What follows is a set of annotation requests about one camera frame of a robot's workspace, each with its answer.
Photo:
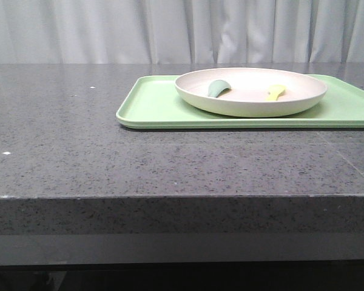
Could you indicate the yellow plastic fork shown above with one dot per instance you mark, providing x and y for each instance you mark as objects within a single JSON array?
[{"x": 275, "y": 91}]

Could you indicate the white round plate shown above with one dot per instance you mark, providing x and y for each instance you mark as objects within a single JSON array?
[{"x": 249, "y": 90}]

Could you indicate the green plastic spoon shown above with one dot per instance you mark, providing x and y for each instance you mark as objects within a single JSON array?
[{"x": 218, "y": 87}]

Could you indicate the light green serving tray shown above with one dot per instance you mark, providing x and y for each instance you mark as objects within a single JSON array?
[{"x": 153, "y": 103}]

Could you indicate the white curtain backdrop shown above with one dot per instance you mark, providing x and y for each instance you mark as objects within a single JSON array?
[{"x": 180, "y": 32}]

